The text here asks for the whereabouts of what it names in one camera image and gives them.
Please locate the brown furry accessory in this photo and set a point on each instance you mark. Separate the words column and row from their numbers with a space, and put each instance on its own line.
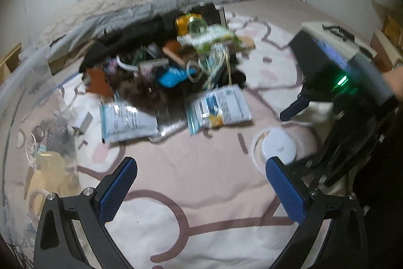
column 141, row 95

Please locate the blue wrapper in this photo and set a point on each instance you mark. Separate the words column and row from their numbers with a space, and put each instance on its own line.
column 171, row 78

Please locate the green wet wipes pack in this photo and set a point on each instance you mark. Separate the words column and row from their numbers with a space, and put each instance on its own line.
column 214, row 35

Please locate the blue white foil pack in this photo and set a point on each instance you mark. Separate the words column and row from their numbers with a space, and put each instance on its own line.
column 129, row 122

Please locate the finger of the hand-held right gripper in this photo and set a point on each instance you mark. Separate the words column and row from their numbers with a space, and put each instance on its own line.
column 343, row 146
column 296, row 108

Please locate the person's right forearm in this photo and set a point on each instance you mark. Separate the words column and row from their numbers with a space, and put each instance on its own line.
column 393, row 78

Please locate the black garment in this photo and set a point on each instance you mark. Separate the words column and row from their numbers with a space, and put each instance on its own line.
column 132, row 32

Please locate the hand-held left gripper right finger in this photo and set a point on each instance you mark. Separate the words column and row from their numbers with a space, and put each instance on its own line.
column 286, row 190

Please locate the beige textured pillow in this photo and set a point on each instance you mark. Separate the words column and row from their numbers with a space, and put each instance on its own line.
column 94, row 4

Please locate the blue white pack yellow corner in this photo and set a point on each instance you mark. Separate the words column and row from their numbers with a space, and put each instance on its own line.
column 220, row 105

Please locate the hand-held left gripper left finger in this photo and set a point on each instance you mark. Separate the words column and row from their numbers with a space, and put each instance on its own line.
column 116, row 190

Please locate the white charger plug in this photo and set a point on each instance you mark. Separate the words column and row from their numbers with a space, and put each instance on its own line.
column 83, row 124

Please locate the brown cardboard box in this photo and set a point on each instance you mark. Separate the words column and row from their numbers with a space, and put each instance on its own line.
column 392, row 28

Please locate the round wooden lid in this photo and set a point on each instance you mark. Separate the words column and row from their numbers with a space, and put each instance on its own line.
column 247, row 42

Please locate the round clear white lid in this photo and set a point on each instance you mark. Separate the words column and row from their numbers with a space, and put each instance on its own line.
column 278, row 146

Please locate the large black box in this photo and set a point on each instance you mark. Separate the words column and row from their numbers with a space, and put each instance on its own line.
column 212, row 12

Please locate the wooden shelf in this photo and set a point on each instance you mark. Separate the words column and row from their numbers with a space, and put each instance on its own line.
column 11, row 58

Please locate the clear plastic storage bin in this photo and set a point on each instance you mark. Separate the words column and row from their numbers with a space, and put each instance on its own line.
column 19, row 92

